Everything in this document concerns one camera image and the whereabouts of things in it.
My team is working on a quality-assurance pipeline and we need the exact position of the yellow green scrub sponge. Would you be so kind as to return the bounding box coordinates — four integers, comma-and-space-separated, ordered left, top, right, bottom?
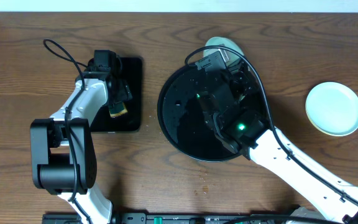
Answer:
108, 102, 127, 118

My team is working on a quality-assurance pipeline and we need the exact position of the mint plate with stain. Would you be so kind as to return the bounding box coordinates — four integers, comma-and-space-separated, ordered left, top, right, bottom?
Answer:
203, 37, 244, 65

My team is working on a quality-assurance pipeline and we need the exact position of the yellow plate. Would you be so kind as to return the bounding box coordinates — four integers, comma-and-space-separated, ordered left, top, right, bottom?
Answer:
306, 109, 333, 136

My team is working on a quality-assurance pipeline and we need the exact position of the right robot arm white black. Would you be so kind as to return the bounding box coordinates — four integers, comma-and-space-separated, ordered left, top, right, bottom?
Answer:
195, 68, 358, 223

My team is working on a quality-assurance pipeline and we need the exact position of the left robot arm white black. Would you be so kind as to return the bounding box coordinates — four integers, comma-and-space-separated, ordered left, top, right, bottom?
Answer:
30, 75, 142, 223

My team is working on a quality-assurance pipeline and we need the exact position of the black rectangular tray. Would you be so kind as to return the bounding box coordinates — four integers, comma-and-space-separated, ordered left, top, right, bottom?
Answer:
90, 57, 143, 133

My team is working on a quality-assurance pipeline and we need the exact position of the black round tray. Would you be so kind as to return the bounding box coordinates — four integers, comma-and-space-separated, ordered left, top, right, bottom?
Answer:
157, 59, 267, 162

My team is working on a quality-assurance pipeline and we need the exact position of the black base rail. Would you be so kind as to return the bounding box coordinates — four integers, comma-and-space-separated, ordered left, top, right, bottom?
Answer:
42, 211, 304, 224

